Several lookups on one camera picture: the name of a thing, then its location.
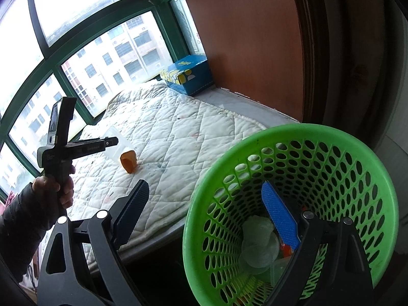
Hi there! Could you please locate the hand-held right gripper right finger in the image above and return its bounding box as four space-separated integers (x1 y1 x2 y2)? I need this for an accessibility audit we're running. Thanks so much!
261 181 374 306

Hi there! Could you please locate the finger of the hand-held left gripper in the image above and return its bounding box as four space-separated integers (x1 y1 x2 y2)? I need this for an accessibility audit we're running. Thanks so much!
65 136 119 160

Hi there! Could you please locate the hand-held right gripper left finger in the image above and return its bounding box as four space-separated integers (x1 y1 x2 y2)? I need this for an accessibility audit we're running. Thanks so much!
37 179 150 306

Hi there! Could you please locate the translucent plastic container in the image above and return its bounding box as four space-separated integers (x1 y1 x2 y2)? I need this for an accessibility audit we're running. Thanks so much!
101 127 128 157

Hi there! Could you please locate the clear plastic cup printed seal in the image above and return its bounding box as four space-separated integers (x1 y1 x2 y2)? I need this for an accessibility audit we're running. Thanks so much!
240 234 283 270

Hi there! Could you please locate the green plastic perforated basket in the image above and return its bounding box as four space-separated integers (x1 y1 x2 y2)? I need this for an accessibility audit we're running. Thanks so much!
182 124 400 306

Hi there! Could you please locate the person's left forearm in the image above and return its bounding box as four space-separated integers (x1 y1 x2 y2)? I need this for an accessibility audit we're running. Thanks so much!
0 182 56 283

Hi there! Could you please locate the person's left hand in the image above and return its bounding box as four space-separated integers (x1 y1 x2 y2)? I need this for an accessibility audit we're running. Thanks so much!
32 165 75 209

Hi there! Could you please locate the orange plastic cap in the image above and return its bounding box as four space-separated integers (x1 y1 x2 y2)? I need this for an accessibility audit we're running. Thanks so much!
120 150 138 174

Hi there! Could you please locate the white quilted mat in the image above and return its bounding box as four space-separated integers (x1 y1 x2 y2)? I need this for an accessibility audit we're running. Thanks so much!
65 81 268 275

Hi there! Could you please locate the apartment building outside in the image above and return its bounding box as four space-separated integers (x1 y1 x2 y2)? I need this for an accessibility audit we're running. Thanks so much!
0 11 166 182

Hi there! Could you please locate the blue and yellow tissue box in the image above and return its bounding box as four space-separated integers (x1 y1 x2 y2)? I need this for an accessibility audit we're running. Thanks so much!
159 54 215 96

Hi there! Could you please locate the brown wooden panel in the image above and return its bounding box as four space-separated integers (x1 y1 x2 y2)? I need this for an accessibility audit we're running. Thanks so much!
178 0 307 123

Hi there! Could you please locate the green window frame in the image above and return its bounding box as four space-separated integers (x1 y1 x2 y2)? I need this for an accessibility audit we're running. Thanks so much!
0 0 208 198

